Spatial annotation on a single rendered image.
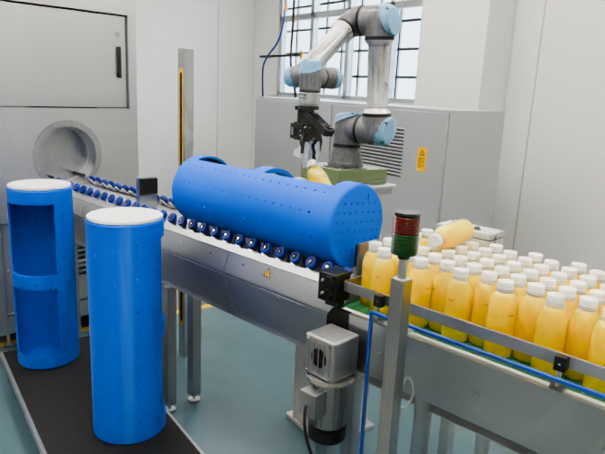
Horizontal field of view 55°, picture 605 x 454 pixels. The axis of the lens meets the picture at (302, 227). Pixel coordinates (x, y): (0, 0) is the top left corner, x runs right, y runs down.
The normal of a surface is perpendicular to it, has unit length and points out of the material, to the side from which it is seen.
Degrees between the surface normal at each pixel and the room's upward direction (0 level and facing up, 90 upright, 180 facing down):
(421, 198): 90
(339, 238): 90
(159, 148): 90
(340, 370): 90
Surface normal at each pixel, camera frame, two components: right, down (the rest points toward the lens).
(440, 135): -0.82, 0.10
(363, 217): 0.72, 0.19
